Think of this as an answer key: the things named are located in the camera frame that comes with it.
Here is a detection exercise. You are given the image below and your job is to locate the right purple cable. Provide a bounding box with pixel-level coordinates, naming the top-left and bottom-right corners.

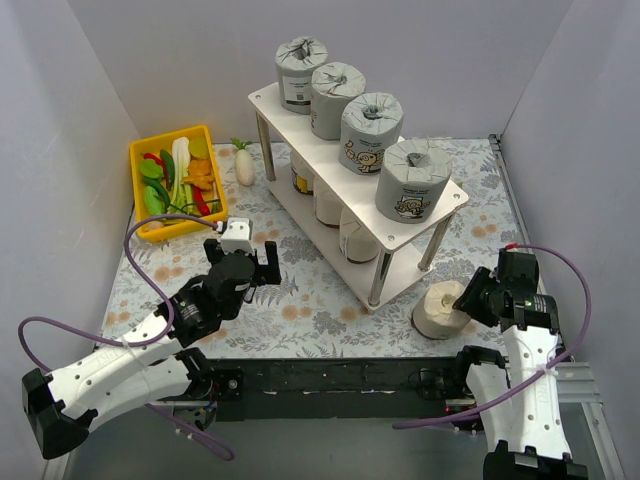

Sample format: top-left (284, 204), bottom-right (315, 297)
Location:
top-left (392, 243), bottom-right (592, 431)

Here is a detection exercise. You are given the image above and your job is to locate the white bok choy toy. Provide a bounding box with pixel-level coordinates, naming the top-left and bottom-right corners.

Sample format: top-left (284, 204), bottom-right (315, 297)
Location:
top-left (171, 137), bottom-right (190, 194)

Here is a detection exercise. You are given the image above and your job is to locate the beige roll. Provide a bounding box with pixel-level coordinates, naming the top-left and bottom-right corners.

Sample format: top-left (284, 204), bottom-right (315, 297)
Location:
top-left (339, 208), bottom-right (380, 264)
top-left (313, 176), bottom-right (343, 228)
top-left (290, 150), bottom-right (315, 195)
top-left (411, 280), bottom-right (471, 340)

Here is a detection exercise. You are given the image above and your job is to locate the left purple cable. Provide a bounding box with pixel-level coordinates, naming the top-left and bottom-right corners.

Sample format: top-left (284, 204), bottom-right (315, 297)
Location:
top-left (18, 214), bottom-right (236, 461)

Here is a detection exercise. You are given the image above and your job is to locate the aluminium frame rail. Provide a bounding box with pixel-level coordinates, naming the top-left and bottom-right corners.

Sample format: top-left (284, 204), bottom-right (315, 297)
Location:
top-left (44, 133), bottom-right (626, 480)

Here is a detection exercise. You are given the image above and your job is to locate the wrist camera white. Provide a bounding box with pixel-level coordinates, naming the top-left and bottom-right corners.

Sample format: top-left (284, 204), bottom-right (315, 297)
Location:
top-left (213, 217), bottom-right (253, 254)
top-left (495, 243), bottom-right (518, 282)

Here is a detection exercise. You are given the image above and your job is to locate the grey roll with QR label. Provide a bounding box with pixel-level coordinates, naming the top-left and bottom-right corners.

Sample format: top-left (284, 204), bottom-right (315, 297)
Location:
top-left (275, 36), bottom-right (328, 115)

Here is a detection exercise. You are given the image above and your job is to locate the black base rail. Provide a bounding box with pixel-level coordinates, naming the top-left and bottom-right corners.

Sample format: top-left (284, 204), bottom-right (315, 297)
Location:
top-left (154, 357), bottom-right (516, 424)

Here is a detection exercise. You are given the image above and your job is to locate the white radish toy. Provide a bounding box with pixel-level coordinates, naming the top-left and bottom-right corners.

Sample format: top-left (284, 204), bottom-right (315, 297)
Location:
top-left (231, 137), bottom-right (256, 187)

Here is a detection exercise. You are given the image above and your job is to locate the red chili toy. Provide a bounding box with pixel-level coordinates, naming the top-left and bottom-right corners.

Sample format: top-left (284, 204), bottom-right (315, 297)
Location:
top-left (143, 152), bottom-right (165, 168)

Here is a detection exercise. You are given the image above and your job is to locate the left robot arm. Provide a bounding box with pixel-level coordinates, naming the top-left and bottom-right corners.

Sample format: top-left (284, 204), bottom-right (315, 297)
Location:
top-left (22, 240), bottom-right (281, 460)

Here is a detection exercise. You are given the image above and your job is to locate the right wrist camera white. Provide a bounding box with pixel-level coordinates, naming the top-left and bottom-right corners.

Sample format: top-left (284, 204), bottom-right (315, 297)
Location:
top-left (495, 243), bottom-right (518, 282)

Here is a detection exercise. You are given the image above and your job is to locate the floral table mat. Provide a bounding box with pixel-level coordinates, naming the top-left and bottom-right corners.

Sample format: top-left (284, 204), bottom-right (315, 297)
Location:
top-left (97, 138), bottom-right (560, 359)

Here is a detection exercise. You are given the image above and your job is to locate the grey roll with cartoon label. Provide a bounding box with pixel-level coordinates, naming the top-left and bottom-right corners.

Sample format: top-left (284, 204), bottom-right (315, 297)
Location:
top-left (310, 62), bottom-right (366, 141)

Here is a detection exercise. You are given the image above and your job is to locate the yellow plastic bin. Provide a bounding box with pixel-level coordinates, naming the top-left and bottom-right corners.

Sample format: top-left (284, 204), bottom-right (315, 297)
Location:
top-left (129, 125), bottom-right (228, 242)

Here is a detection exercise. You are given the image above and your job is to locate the orange ginger toy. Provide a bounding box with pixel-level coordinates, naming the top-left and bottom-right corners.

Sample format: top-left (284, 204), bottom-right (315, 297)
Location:
top-left (182, 159), bottom-right (215, 191)

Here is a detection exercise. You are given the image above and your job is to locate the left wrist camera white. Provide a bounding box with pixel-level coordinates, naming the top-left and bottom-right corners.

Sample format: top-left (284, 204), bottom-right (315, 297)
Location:
top-left (213, 217), bottom-right (253, 254)

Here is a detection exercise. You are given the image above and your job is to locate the green leafy vegetable toy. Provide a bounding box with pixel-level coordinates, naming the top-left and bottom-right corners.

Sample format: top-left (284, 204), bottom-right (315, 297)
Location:
top-left (143, 186), bottom-right (167, 216)

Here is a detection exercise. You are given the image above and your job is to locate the purple cable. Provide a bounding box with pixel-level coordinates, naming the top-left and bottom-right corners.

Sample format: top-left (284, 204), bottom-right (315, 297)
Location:
top-left (392, 243), bottom-right (592, 431)
top-left (18, 214), bottom-right (236, 461)

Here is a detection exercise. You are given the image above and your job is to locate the white two-tier shelf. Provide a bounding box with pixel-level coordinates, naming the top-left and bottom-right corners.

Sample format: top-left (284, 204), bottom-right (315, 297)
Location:
top-left (248, 83), bottom-right (469, 311)

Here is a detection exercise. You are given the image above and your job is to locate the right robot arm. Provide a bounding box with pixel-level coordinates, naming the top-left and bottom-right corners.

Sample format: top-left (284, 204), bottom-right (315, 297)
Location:
top-left (452, 244), bottom-right (588, 479)

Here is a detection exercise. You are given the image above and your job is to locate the green pepper toy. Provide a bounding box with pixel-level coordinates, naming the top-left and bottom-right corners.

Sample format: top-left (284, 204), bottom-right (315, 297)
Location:
top-left (160, 149), bottom-right (175, 191)

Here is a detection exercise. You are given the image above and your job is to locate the yellow green fruit toy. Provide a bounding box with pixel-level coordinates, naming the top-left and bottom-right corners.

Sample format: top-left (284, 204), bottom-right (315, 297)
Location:
top-left (188, 137), bottom-right (209, 159)

